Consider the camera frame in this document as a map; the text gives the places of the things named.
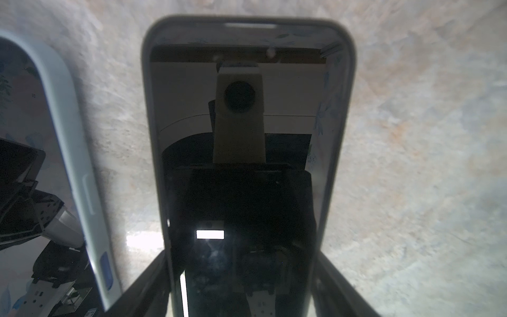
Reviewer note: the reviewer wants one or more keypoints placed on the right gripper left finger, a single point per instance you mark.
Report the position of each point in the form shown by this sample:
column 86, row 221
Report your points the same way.
column 148, row 295

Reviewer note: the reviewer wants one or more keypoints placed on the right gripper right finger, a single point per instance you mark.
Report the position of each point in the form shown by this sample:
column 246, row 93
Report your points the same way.
column 334, row 295

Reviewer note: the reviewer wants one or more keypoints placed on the mint green phone case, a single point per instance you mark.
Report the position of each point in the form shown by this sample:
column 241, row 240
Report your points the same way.
column 64, row 109

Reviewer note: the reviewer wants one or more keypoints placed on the blue-edged black phone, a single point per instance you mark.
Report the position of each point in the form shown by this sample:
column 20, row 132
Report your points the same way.
column 45, row 270

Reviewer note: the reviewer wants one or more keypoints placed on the black phone case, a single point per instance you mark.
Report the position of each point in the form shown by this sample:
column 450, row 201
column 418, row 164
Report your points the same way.
column 152, row 119

